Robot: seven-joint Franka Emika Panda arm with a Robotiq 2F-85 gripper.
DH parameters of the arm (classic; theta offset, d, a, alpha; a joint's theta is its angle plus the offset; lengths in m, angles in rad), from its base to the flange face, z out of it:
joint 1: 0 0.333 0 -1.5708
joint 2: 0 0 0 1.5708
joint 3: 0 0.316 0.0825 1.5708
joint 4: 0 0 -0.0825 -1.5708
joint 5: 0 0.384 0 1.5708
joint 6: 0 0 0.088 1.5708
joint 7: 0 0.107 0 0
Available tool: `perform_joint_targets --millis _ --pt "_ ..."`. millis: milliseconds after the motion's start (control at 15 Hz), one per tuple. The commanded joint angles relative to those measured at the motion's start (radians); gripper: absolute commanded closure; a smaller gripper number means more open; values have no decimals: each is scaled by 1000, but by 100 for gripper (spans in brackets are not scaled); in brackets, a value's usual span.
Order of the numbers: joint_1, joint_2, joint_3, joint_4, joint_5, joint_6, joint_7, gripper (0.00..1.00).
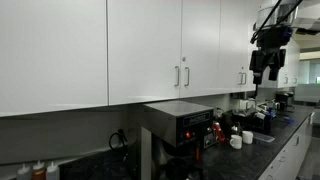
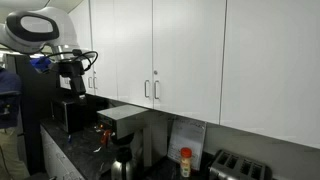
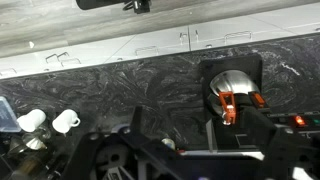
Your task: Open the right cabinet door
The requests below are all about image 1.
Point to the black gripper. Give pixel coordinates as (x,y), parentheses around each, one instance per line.
(268,60)

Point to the white wall cabinet door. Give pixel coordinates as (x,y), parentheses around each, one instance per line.
(230,50)
(201,43)
(143,50)
(246,33)
(53,53)

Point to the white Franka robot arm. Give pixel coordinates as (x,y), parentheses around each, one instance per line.
(306,20)

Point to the small round cabinet lock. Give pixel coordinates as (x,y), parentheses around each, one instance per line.
(183,59)

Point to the black coffee maker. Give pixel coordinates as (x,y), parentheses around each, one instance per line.
(283,100)

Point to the white countertop box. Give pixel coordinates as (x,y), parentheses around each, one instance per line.
(243,104)

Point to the glass partition window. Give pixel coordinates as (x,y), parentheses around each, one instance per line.
(310,90)

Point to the black countertop organiser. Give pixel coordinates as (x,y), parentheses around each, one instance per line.
(253,123)

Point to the small blue object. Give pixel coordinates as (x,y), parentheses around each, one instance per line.
(289,120)

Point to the small metal pitcher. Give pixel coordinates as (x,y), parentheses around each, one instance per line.
(236,129)

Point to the clear plastic container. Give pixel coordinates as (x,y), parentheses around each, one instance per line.
(263,137)

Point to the white mug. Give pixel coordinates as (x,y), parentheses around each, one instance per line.
(247,137)
(236,142)

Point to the white base cabinets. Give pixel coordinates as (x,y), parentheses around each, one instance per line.
(290,156)

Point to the small grey dial box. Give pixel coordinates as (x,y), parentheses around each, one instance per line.
(210,140)

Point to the stainless steel coffee brewer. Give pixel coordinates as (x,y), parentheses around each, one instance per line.
(166,123)

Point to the clear squeeze bottle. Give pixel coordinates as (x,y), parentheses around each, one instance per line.
(52,173)
(23,173)

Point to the orange squeeze bottle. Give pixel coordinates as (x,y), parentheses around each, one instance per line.
(38,173)

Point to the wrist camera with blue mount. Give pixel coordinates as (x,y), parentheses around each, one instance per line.
(287,33)

